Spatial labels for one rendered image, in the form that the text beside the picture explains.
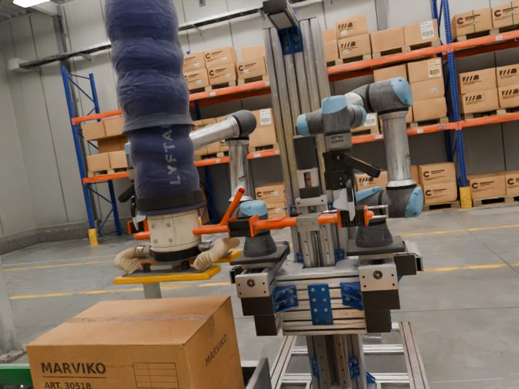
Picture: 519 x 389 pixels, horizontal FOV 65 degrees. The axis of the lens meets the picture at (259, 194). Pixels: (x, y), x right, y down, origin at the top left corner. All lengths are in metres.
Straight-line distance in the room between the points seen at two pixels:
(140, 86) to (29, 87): 11.93
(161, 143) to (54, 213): 11.66
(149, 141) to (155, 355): 0.65
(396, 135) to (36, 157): 12.04
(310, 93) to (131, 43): 0.85
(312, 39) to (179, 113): 0.82
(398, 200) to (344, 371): 0.84
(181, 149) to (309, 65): 0.81
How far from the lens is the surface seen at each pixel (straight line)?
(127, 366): 1.45
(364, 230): 1.72
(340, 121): 1.22
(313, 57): 1.93
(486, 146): 9.94
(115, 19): 1.42
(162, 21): 1.41
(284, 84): 1.92
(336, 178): 1.22
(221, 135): 1.74
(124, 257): 1.45
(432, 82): 8.49
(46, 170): 12.91
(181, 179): 1.33
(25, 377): 2.39
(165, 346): 1.34
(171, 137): 1.34
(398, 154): 1.65
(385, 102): 1.65
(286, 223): 1.26
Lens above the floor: 1.45
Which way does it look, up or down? 5 degrees down
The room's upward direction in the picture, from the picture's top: 8 degrees counter-clockwise
